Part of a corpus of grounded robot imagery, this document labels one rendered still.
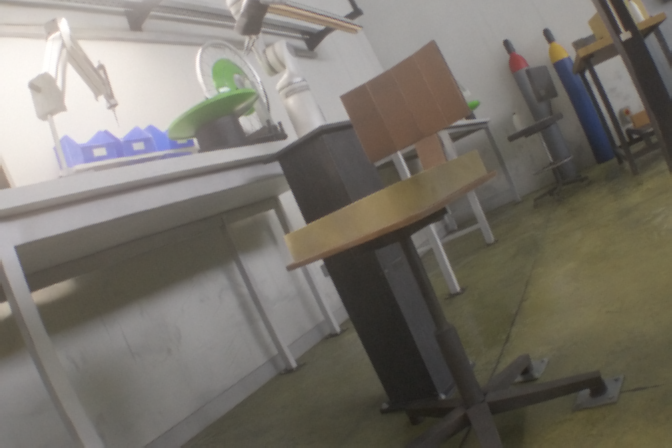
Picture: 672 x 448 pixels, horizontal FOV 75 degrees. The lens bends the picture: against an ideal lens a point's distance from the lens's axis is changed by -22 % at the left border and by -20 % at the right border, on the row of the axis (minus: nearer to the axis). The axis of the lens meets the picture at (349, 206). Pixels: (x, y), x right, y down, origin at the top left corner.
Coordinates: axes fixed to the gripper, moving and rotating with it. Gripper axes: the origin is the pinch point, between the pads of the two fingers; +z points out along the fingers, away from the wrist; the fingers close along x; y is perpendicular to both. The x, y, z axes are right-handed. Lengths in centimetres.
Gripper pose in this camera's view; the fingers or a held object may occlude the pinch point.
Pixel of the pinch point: (245, 55)
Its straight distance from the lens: 153.6
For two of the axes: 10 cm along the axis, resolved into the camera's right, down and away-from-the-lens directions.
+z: -3.4, 7.9, 5.0
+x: -5.8, 2.5, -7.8
